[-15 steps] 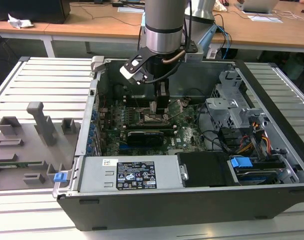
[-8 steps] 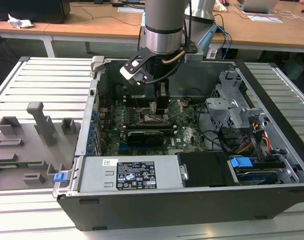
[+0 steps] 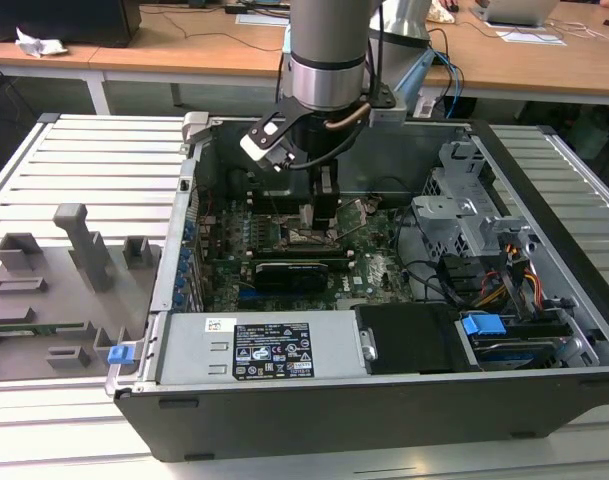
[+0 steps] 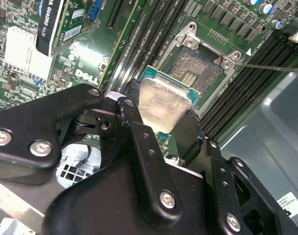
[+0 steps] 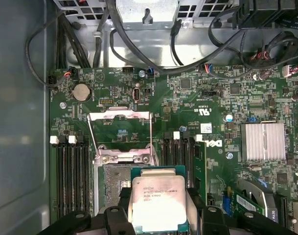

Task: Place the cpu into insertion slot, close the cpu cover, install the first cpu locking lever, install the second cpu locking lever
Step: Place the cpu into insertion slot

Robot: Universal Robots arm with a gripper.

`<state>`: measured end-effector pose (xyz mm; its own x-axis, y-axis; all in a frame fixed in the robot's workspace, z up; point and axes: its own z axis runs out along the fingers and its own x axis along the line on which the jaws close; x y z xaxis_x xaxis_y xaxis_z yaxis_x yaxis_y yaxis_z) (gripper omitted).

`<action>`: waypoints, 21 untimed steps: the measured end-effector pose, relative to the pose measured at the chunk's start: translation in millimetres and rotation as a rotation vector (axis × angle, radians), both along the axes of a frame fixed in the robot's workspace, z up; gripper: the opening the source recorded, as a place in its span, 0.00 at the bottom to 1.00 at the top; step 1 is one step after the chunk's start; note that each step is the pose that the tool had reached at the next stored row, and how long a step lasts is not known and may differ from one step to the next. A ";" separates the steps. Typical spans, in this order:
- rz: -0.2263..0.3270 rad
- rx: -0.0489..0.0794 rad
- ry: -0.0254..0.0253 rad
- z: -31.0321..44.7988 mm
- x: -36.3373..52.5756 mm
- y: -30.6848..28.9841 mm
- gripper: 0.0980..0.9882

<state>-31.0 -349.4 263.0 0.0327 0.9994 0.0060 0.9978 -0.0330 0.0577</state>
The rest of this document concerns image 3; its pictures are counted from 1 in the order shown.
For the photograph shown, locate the black RAM slot bank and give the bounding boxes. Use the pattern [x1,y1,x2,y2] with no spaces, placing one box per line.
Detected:
[246,191,341,215]
[251,245,353,274]

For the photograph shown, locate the blue cable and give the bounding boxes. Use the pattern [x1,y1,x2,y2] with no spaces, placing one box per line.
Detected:
[436,49,465,119]

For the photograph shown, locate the white patterned cloth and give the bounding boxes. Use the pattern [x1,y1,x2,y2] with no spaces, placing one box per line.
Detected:
[426,0,458,25]

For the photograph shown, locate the hard disk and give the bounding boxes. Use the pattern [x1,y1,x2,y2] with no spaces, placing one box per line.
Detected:
[471,337,570,371]

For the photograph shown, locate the black cable bundle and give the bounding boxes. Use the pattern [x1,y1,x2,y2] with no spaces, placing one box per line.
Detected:
[398,252,490,309]

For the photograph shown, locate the green motherboard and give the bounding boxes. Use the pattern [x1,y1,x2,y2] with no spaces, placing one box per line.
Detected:
[196,192,420,314]

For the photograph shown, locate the green RAM stick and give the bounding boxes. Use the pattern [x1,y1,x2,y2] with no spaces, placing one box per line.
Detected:
[0,322,88,335]

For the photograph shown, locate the black monitor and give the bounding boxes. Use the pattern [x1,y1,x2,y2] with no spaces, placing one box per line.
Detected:
[0,0,143,49]

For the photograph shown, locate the silver metal handle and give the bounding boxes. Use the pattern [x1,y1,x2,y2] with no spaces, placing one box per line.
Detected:
[359,327,380,361]

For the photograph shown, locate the grey power supply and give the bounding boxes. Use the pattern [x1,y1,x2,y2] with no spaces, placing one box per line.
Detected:
[156,309,370,386]

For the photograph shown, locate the black rating label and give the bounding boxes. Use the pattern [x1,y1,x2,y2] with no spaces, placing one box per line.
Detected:
[232,322,314,379]

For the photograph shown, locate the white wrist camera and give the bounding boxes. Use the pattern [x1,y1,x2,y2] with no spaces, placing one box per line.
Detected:
[239,119,288,171]

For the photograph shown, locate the black plastic shroud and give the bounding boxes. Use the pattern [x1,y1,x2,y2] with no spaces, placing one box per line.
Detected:
[356,303,480,376]

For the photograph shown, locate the blue case latch clip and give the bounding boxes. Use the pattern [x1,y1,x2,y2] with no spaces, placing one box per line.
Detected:
[106,343,135,366]

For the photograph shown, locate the black PC case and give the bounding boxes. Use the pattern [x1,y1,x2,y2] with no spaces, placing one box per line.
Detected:
[106,112,609,464]

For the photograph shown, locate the metal socket cover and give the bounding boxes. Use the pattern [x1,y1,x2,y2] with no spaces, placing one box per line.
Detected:
[336,198,373,236]

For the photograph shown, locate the silver laptop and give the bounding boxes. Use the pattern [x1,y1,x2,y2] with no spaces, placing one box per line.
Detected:
[476,0,560,27]

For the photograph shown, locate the CPU socket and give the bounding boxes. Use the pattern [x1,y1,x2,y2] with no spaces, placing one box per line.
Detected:
[276,212,345,254]

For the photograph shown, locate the white paper sheet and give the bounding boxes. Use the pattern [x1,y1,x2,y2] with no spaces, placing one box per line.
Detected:
[236,12,285,26]
[496,27,568,47]

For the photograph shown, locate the yellow red power wires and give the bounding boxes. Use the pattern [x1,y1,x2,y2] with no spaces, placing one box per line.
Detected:
[476,242,543,309]

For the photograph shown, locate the metal drive cage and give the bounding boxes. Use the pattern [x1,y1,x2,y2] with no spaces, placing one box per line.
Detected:
[411,139,538,264]

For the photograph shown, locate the grey case latch handle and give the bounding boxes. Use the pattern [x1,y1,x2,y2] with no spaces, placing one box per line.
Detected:
[181,112,213,146]

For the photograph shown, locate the crumpled white paper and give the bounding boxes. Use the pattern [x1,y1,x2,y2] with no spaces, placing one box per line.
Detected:
[14,27,69,59]

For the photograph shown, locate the grey parts rack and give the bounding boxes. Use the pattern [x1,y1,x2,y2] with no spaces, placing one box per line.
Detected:
[0,202,165,381]

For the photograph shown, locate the blue disk carrier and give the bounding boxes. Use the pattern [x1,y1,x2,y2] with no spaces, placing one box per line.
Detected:
[461,312,506,346]

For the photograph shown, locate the small graphics card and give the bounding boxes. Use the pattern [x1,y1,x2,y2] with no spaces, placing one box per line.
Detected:
[252,258,331,297]

